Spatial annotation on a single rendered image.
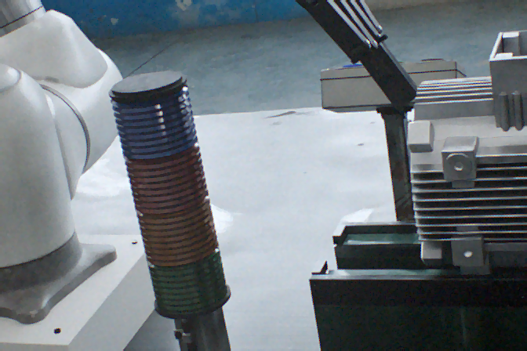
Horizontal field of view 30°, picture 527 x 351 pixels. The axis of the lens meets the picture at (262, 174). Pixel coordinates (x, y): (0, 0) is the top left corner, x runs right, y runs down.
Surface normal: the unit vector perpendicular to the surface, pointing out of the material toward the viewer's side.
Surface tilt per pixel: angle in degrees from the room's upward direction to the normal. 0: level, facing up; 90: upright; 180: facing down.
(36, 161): 89
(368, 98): 67
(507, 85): 90
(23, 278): 86
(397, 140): 90
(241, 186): 0
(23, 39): 46
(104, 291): 2
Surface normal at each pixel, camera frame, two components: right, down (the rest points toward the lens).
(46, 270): 0.61, 0.11
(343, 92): -0.35, -0.02
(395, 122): -0.31, 0.38
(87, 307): -0.13, -0.92
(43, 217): 0.76, 0.19
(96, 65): 0.86, -0.39
